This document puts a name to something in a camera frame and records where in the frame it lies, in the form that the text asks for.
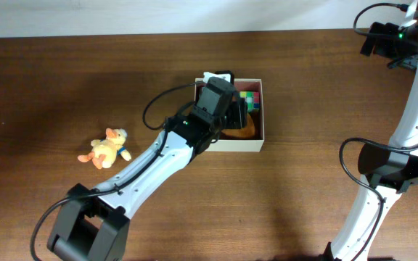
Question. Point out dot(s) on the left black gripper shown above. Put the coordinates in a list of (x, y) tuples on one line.
[(240, 109)]

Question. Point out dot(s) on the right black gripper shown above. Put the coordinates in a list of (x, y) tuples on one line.
[(382, 47)]

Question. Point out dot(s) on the brown plush bear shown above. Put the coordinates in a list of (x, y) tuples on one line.
[(250, 131)]

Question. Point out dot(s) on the multicolour puzzle cube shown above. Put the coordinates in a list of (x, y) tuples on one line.
[(252, 99)]

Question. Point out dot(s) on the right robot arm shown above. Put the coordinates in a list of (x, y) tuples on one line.
[(386, 170)]

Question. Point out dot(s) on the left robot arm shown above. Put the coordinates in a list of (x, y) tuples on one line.
[(93, 224)]

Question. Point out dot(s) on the white cardboard box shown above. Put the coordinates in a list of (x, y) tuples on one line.
[(226, 144)]

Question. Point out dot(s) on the yellow plush duck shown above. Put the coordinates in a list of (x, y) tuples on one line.
[(104, 152)]

